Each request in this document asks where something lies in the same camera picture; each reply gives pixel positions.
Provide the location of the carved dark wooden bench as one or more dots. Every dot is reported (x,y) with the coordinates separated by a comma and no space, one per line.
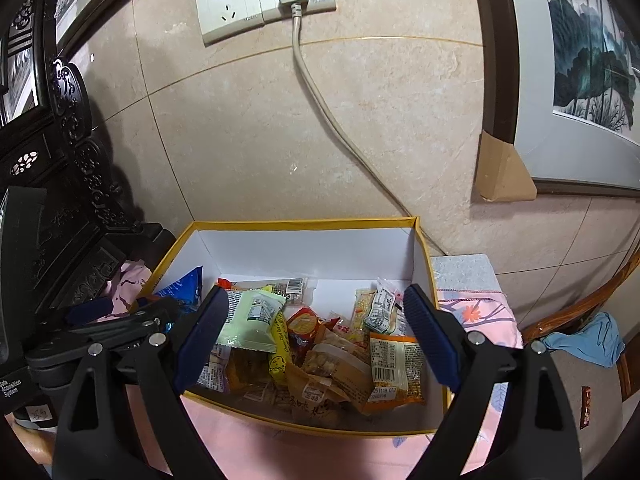
(65,210)

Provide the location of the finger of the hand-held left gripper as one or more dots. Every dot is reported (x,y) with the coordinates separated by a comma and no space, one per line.
(157,307)
(92,310)

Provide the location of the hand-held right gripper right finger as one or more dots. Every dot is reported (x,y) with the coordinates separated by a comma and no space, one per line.
(435,340)

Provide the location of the long brown snack packet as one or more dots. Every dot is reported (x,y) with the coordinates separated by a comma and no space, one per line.
(287,287)

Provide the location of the small white snack packet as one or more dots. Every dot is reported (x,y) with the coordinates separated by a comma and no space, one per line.
(381,307)

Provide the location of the yellow cardboard box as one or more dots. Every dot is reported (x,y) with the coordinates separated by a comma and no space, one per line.
(300,250)

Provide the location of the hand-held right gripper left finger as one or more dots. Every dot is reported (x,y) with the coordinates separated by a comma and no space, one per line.
(200,345)

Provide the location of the tan paper snack bag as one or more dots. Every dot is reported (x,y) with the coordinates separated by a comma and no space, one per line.
(312,392)

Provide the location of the framed landscape painting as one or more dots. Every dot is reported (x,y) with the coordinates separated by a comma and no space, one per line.
(575,60)

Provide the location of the pink printed cloth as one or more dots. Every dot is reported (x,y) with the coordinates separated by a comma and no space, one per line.
(300,455)

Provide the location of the wooden chair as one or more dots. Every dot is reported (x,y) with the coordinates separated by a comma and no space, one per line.
(565,385)

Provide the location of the small brown snack packet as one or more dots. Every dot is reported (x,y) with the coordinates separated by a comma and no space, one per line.
(586,407)

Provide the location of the clear pastry packet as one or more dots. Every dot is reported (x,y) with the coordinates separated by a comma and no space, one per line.
(335,360)

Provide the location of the light green snack packet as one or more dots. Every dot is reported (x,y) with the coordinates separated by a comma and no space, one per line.
(250,320)

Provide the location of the orange edged snack packet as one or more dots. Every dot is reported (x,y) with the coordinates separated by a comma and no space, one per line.
(395,370)

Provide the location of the cardboard corner protector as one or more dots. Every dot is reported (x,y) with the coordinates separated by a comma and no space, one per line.
(500,175)

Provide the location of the blue snack packet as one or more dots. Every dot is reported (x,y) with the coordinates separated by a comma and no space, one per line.
(182,287)

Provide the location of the blue cloth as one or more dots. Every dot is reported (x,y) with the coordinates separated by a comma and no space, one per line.
(587,342)

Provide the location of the brown pastry packet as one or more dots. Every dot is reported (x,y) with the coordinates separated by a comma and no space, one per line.
(250,367)

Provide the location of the yellow stick snack packet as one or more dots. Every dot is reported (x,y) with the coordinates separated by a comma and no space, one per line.
(280,350)

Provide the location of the clear packet yellow snack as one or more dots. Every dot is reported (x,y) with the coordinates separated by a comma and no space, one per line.
(362,312)

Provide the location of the orange red print packet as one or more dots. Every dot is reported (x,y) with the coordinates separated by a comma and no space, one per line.
(305,325)

